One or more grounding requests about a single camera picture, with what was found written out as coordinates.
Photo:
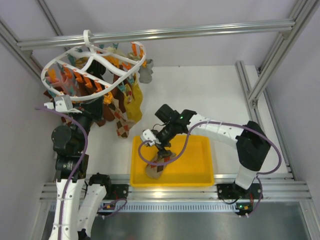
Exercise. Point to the white round sock hanger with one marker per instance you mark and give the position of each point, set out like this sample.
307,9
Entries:
118,65

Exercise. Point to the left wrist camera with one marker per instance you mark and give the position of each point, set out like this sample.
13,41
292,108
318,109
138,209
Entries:
63,103

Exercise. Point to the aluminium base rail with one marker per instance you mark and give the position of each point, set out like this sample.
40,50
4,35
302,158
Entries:
276,187

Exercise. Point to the pink hanging sock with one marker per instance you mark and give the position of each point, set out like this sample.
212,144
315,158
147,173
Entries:
61,85

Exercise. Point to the black striped hanging sock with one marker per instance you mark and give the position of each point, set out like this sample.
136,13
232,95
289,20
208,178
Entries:
96,69

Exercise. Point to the mustard yellow sock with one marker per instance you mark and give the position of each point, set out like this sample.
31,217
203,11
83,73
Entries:
133,98

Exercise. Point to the aluminium right frame post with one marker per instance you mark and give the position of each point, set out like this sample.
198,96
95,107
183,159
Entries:
301,13

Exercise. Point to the brown hanging sock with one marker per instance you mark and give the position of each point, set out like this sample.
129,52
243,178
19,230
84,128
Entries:
106,117

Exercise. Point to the teal clothes peg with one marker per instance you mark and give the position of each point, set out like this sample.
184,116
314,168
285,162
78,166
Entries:
122,87

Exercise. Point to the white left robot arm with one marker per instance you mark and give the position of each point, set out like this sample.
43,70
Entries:
77,200

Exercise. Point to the cream hanging sock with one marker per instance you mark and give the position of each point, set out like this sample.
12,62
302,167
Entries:
119,52

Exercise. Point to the grey sock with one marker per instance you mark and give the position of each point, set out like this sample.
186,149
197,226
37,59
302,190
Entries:
145,72

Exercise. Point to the aluminium top crossbar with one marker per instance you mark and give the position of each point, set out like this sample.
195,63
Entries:
265,26

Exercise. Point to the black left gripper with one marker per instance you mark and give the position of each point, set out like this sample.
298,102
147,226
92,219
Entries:
93,108

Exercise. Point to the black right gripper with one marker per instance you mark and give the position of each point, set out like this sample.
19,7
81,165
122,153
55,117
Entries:
163,151

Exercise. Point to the argyle beige sock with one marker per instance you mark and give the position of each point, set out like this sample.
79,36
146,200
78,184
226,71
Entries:
123,125
155,171

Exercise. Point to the yellow plastic bin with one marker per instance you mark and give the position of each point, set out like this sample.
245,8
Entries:
193,169

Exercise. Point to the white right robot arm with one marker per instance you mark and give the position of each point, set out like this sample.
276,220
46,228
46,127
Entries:
249,140

